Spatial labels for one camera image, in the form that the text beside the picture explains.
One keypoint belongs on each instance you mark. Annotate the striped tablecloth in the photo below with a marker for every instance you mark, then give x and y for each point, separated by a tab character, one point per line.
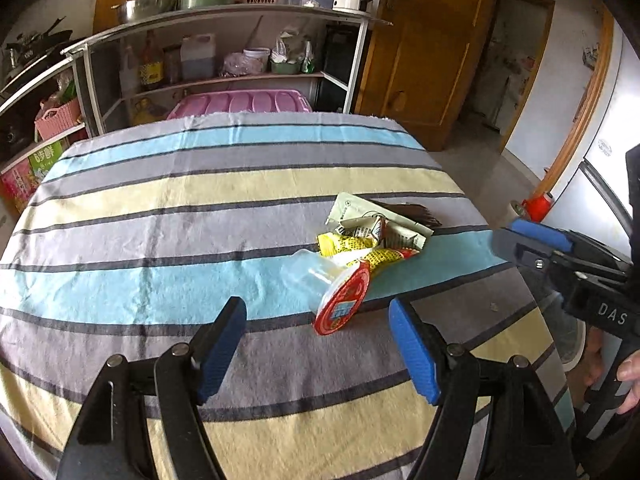
200	210

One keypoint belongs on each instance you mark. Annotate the steel basin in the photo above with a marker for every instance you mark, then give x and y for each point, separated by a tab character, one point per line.
145	10

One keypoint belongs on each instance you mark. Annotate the clear cup with red lid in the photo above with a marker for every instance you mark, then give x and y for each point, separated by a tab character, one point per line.
345	300

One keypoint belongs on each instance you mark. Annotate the white refrigerator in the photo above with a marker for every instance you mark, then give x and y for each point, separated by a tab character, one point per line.
600	125

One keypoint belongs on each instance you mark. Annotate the white lidded tub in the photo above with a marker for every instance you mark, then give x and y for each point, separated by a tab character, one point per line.
256	60

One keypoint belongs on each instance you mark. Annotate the small green bowl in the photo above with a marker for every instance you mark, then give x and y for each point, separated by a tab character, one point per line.
285	66

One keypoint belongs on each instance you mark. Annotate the yellow label sauce bottle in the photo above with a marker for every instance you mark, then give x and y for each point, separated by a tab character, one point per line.
151	67

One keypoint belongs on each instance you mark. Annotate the yellow oil bottle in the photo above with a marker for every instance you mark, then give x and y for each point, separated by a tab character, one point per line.
147	110

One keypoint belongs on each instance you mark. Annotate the clear plastic bottle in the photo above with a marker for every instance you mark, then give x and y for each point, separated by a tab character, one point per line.
129	72

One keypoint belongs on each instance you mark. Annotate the low metal shelf rack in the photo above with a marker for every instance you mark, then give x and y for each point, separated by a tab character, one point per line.
40	77

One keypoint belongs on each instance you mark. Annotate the white and green packet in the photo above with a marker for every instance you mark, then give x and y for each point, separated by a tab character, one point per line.
360	212

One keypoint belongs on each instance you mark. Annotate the white paper roll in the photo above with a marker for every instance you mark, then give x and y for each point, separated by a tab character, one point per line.
515	209

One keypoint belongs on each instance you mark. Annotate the small green bottle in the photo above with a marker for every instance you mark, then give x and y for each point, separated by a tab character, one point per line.
308	60

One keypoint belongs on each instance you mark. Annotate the dark brown wrapper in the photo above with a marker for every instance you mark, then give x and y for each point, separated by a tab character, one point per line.
415	214

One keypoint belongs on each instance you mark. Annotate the red cardboard carton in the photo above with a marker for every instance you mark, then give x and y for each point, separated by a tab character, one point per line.
17	190

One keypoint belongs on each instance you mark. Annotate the person's right hand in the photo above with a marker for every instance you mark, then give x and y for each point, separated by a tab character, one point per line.
631	380

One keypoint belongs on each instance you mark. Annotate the pink plastic basket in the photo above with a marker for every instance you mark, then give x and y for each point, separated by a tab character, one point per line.
57	122

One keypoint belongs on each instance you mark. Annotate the green cardboard carton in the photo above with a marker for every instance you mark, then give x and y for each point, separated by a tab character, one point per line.
47	157

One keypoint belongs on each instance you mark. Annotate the wooden door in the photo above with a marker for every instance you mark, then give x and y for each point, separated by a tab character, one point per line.
425	45

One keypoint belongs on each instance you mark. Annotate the black wok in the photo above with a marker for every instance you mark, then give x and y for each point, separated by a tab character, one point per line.
35	42

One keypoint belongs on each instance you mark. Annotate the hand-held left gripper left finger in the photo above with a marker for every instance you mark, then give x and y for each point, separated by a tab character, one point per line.
220	355

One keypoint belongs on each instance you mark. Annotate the yellow printed wrapper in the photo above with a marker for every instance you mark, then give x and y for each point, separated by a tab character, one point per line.
350	246

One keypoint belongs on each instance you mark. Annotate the white round trash bin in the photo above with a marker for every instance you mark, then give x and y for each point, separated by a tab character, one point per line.
570	330

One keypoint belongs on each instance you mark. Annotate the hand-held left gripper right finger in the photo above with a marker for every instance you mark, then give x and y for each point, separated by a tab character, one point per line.
415	355

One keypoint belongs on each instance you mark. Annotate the translucent oil jug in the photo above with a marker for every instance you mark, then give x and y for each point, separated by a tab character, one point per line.
197	57

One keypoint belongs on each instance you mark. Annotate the crumpled plastic bag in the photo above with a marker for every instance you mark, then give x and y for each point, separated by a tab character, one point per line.
235	65

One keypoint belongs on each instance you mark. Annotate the pink plastic lid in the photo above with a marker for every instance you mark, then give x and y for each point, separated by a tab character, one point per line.
240	102

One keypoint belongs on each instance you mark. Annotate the tall metal shelf rack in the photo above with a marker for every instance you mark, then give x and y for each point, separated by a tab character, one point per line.
225	14

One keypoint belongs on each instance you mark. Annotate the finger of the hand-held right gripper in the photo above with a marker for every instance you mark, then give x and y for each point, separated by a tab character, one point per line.
542	236
520	250

